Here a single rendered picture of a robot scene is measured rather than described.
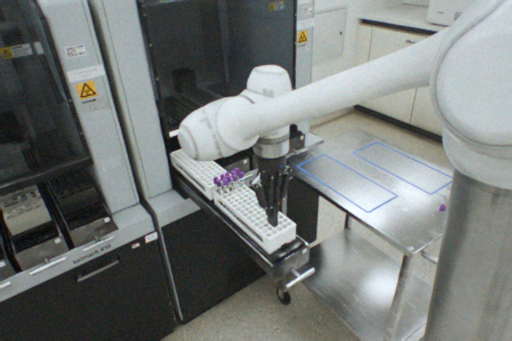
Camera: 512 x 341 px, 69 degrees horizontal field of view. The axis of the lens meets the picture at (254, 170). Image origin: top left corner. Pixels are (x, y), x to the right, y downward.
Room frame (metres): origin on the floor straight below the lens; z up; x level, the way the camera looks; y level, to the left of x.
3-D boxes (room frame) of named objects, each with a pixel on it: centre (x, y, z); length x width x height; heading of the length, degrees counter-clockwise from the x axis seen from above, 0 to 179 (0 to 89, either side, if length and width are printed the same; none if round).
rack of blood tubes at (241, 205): (0.89, 0.02, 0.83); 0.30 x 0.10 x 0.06; 35
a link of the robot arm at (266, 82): (0.80, -0.03, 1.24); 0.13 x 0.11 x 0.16; 132
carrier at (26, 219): (0.90, 0.70, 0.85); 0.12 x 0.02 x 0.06; 126
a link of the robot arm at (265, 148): (0.81, -0.04, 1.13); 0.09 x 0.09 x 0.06
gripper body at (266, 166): (0.81, -0.04, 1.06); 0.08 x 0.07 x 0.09; 125
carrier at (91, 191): (0.99, 0.58, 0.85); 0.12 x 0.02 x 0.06; 125
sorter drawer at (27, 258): (1.10, 0.84, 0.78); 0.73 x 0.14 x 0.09; 35
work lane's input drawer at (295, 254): (1.00, 0.09, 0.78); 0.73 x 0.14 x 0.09; 35
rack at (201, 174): (1.15, 0.20, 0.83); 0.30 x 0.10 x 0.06; 35
